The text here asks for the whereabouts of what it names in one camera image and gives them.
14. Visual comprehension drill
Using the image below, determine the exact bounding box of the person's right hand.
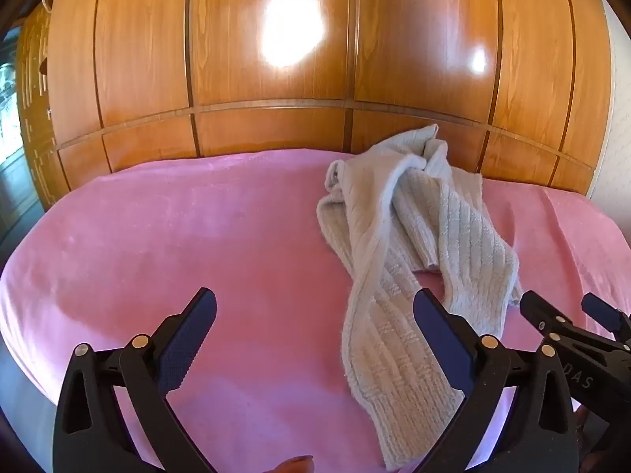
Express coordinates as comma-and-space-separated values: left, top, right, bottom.
574, 404, 600, 460

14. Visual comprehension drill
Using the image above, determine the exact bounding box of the pale knit sweater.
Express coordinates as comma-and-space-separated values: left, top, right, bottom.
316, 124, 523, 472

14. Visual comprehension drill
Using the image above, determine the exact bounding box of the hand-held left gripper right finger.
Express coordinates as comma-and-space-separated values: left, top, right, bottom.
413, 288, 581, 473

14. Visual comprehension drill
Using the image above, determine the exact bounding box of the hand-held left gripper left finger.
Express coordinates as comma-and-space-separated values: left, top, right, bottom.
52, 287, 218, 473

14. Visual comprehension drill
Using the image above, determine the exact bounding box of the wooden wardrobe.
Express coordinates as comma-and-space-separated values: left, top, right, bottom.
15, 0, 615, 210

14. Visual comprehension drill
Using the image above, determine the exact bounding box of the pink blanket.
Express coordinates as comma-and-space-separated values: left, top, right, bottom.
0, 148, 631, 473

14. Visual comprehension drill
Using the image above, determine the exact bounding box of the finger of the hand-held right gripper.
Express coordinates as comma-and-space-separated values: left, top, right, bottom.
581, 292, 631, 342
519, 291, 575, 342

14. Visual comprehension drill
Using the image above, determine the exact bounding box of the dark glass door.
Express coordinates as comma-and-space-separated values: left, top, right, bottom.
0, 30, 43, 242

